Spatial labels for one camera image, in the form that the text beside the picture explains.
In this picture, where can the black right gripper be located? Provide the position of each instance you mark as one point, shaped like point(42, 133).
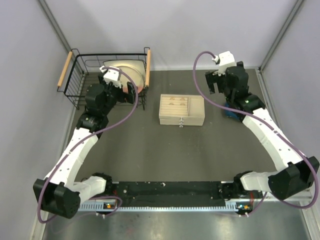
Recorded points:
point(211, 79)

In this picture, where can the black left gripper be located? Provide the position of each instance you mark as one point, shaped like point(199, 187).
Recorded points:
point(124, 97)

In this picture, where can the beige ring slot tray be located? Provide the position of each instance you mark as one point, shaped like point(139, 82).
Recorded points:
point(174, 106)

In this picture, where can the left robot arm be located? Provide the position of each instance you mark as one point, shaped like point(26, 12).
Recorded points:
point(58, 193)

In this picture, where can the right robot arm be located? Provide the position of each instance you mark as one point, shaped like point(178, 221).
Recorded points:
point(294, 172)

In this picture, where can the round pink white plate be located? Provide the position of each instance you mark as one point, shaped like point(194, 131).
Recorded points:
point(134, 74)

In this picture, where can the square white plate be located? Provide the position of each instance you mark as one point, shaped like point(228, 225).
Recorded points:
point(137, 64)

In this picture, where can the blue leaf shaped dish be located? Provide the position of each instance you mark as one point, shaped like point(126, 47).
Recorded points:
point(231, 114)

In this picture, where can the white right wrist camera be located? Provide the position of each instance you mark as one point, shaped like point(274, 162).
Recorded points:
point(224, 60)

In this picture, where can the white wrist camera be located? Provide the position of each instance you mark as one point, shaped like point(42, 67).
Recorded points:
point(224, 60)
point(111, 74)

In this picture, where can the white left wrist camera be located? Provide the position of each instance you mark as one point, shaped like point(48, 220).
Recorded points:
point(111, 74)

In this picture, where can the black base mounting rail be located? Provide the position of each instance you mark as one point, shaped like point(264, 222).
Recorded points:
point(167, 194)

